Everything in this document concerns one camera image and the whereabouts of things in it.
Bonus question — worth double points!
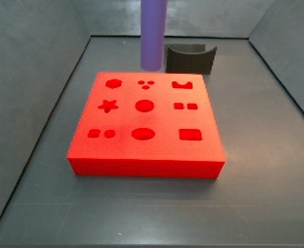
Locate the red shape-sorting block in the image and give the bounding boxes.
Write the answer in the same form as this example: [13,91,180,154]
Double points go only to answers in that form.
[66,72,226,178]

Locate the purple round cylinder peg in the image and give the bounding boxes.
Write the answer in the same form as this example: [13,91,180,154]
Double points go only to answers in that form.
[141,0,168,71]

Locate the black curved cradle block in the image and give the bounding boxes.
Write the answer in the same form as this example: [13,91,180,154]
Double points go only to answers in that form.
[165,44,217,75]

